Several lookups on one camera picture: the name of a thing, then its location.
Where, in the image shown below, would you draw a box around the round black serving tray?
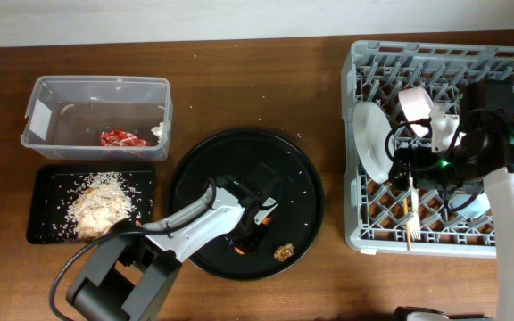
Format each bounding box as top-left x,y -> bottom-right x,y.
163,128 -> 325,281

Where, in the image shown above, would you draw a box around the black rectangular tray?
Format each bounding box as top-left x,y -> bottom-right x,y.
26,162 -> 156,244

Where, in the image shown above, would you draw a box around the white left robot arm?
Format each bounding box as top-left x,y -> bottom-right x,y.
48,162 -> 282,320

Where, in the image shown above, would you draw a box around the clear plastic waste bin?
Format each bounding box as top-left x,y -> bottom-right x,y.
20,76 -> 173,161

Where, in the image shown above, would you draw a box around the rice and peanut shells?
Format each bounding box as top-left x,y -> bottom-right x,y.
60,172 -> 141,243

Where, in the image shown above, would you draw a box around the orange carrot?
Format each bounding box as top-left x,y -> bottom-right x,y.
232,217 -> 271,255

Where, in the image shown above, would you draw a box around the white plastic fork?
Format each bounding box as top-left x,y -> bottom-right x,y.
409,174 -> 421,240

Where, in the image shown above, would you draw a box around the white bowl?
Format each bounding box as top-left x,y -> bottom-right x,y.
398,87 -> 434,122

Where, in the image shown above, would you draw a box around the grey plate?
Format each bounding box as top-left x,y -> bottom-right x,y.
352,102 -> 393,184

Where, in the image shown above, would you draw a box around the red snack wrapper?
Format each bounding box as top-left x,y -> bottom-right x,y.
100,130 -> 150,147

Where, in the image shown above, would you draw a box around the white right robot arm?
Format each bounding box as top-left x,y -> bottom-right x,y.
386,109 -> 514,320

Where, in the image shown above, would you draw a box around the grey dishwasher rack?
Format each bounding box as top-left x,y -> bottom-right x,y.
341,40 -> 514,259

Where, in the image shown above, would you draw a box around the wooden chopstick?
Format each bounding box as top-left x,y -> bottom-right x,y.
402,199 -> 412,251

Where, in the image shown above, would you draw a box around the crumpled white tissue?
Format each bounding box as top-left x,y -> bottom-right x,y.
151,122 -> 165,144

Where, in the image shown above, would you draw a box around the brown food scrap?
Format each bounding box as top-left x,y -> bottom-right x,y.
274,243 -> 294,262

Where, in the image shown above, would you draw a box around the blue plastic cup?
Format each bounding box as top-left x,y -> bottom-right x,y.
448,192 -> 490,219

